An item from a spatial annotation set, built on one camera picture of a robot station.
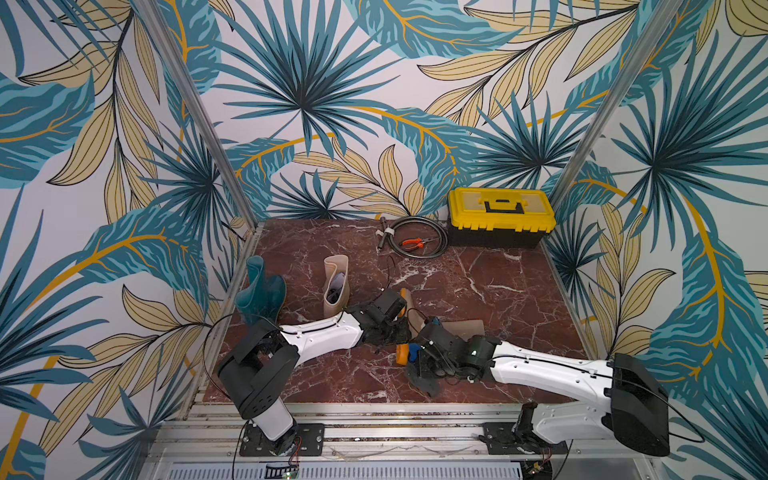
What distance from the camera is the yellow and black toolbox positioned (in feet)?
3.36

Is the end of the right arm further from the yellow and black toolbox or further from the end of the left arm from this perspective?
the yellow and black toolbox

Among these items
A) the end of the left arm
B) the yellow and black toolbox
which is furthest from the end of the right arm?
the yellow and black toolbox
